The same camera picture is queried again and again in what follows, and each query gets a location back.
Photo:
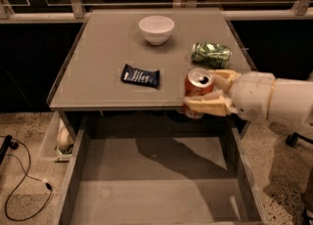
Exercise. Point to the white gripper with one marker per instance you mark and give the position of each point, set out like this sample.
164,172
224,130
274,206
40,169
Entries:
252,94

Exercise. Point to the orange coke can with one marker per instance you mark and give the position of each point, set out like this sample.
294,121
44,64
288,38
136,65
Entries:
198,82

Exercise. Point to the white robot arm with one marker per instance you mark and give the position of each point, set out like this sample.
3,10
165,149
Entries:
290,103

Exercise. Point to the green soda can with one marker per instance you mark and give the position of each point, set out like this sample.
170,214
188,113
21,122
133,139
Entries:
211,54

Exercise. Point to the grey cabinet with top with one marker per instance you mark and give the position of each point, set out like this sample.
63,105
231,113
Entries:
111,39

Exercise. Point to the open grey top drawer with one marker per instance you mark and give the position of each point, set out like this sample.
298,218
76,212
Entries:
132,178

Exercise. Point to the dark blue snack packet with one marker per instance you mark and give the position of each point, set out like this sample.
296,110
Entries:
139,76

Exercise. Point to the white ceramic bowl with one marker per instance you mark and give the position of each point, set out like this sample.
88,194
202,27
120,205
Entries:
156,29

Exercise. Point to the black chair caster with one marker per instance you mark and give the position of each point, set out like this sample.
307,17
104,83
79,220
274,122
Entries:
294,137

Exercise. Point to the white object in bin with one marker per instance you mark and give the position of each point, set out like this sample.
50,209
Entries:
64,140

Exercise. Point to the black stand foot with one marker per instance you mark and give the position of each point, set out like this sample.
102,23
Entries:
7,143

